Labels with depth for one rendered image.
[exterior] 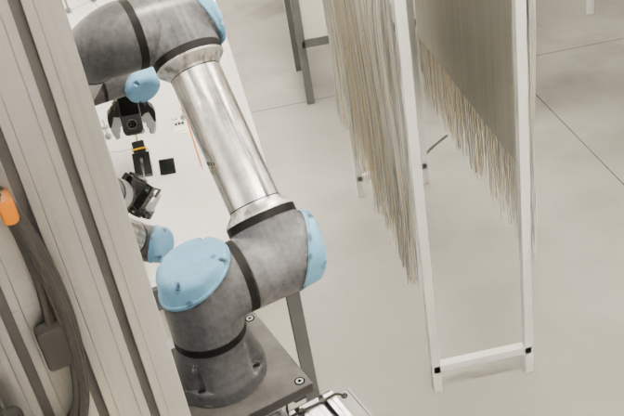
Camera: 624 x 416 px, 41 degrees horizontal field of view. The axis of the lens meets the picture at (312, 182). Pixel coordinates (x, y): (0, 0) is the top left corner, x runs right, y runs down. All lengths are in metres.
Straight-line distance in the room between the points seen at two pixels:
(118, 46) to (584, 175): 3.01
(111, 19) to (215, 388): 0.59
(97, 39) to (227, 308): 0.46
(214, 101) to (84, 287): 0.61
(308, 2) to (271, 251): 3.62
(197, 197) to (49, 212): 1.45
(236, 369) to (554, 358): 1.89
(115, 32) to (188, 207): 0.91
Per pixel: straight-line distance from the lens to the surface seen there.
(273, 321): 2.32
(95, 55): 1.34
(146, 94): 1.74
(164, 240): 1.69
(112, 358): 0.81
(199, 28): 1.34
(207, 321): 1.24
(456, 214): 3.78
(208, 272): 1.20
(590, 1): 5.91
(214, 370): 1.29
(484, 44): 2.68
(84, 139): 0.70
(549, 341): 3.11
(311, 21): 4.83
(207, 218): 2.15
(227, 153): 1.29
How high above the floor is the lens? 2.07
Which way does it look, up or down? 30 degrees down
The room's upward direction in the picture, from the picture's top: 10 degrees counter-clockwise
